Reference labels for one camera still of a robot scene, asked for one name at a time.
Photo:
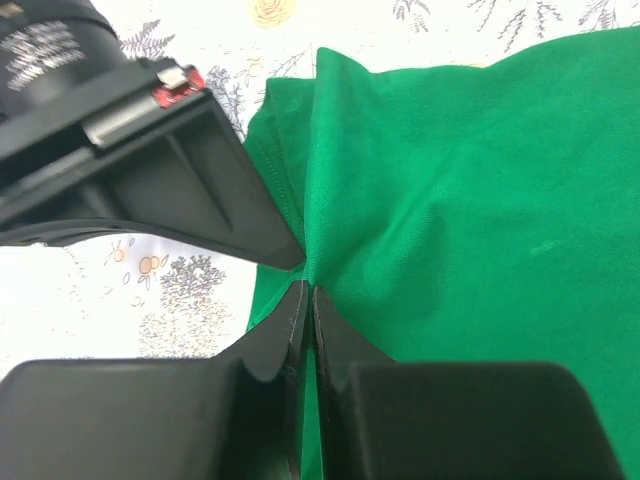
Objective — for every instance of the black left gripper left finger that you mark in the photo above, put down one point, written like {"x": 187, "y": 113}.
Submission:
{"x": 231, "y": 416}

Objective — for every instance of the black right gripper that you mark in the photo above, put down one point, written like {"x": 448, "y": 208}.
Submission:
{"x": 90, "y": 134}

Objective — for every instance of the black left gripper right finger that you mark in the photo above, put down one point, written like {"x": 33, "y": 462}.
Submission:
{"x": 385, "y": 419}

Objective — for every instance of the floral patterned table mat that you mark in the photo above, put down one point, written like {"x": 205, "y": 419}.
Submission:
{"x": 137, "y": 295}

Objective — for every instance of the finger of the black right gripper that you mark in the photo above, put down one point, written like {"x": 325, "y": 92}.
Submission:
{"x": 210, "y": 190}

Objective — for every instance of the green t shirt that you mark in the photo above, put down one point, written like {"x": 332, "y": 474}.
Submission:
{"x": 463, "y": 213}

